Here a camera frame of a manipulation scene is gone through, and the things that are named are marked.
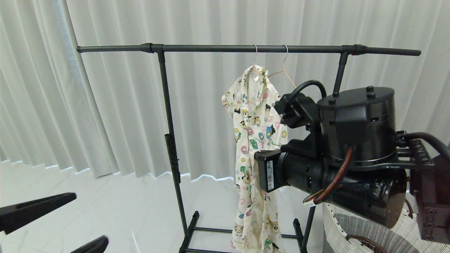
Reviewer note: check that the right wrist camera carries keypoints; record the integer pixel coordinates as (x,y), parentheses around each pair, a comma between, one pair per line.
(299,112)

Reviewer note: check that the white curtain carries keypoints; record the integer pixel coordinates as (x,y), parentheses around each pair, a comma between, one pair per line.
(105,105)

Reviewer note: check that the black clothes rack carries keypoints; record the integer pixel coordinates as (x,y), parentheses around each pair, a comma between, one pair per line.
(211,48)

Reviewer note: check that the cream printed garment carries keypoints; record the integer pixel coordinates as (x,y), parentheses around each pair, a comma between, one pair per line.
(249,105)

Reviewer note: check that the white laundry basket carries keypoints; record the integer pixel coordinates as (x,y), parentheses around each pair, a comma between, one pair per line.
(351,228)

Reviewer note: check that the pink clothes hanger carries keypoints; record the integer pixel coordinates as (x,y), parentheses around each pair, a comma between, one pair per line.
(254,63)
(285,65)

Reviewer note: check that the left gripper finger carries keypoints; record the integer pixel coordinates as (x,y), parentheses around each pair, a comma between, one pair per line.
(95,246)
(35,211)

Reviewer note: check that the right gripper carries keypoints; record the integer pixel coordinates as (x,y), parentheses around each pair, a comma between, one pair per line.
(369,196)

